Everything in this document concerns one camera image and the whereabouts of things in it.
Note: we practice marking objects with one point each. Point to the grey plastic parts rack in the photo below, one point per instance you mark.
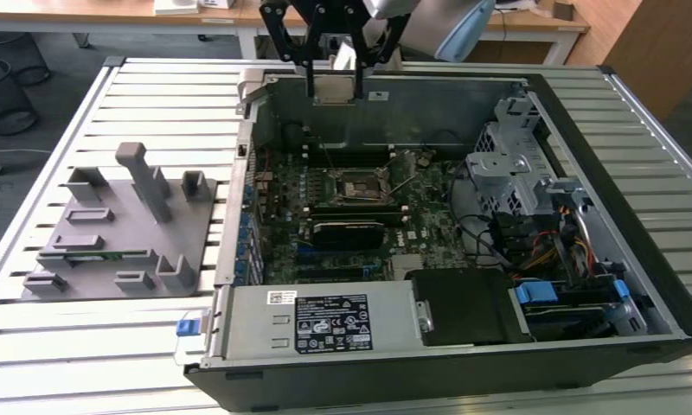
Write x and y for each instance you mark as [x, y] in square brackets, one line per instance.
[127, 242]

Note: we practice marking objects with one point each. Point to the round coin battery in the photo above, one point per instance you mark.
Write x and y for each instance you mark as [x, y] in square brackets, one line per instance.
[423, 161]

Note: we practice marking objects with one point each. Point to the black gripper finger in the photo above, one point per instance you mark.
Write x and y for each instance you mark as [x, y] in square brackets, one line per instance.
[390, 39]
[276, 39]

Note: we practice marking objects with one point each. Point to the silver chipset heatsink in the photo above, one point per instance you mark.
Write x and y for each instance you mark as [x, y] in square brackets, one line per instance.
[407, 264]

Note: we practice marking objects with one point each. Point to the green RAM stick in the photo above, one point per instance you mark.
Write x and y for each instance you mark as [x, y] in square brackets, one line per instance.
[107, 256]

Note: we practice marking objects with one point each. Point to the black mesh wastebasket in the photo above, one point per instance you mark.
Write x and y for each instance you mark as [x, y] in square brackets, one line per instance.
[5, 99]
[28, 56]

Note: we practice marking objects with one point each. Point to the green motherboard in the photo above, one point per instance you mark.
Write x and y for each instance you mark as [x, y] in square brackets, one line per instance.
[432, 233]

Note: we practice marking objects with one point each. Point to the black open PC case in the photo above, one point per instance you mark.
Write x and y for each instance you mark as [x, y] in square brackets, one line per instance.
[380, 384]

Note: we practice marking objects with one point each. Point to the silver hinged metal bracket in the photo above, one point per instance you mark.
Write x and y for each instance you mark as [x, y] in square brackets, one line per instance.
[583, 216]

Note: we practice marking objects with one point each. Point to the silver square CPU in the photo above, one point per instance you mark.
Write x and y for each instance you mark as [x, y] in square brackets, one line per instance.
[335, 91]

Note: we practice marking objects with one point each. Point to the silver power supply black label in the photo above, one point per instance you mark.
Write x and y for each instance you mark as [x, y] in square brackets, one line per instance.
[248, 320]

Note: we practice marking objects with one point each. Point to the blue case latch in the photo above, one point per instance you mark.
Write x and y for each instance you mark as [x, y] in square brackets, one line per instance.
[187, 327]

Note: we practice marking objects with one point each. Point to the blue bay clip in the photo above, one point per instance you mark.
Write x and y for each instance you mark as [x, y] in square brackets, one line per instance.
[620, 289]

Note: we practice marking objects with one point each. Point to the thin metal locking lever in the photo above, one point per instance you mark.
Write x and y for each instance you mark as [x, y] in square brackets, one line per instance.
[407, 180]

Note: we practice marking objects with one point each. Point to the large white box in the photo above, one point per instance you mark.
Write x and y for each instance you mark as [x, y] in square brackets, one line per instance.
[176, 8]

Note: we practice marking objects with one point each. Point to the silver metal drive cage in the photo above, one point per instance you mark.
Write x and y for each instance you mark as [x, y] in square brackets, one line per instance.
[507, 173]

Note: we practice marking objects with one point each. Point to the small black graphics card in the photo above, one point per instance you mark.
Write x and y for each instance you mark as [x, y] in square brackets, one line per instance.
[345, 237]

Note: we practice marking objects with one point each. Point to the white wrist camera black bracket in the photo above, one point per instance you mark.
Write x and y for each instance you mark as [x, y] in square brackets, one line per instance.
[392, 8]

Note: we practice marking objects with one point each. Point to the black expansion slot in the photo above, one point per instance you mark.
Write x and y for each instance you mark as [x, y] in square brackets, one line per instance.
[335, 273]

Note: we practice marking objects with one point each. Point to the small white printed box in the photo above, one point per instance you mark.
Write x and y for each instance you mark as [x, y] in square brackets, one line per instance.
[215, 3]

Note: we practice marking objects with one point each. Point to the small cardboard box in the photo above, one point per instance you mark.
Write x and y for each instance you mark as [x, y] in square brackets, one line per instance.
[563, 10]

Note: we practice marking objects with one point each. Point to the CPU socket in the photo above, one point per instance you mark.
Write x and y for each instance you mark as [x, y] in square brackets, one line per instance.
[357, 186]

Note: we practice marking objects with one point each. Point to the black installed RAM stick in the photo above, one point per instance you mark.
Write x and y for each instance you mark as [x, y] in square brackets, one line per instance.
[357, 209]
[357, 218]

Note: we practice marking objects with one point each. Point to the wooden cabinet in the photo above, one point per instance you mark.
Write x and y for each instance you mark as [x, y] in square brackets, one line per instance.
[651, 52]

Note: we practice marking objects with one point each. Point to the blue disk carrier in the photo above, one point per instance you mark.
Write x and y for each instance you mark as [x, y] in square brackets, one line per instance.
[535, 294]

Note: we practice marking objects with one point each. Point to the black RAM slot white clips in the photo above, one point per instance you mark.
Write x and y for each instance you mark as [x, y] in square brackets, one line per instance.
[357, 160]
[357, 151]

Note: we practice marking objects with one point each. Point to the wooden desk white frame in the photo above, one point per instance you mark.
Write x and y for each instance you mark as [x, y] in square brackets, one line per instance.
[121, 19]
[531, 21]

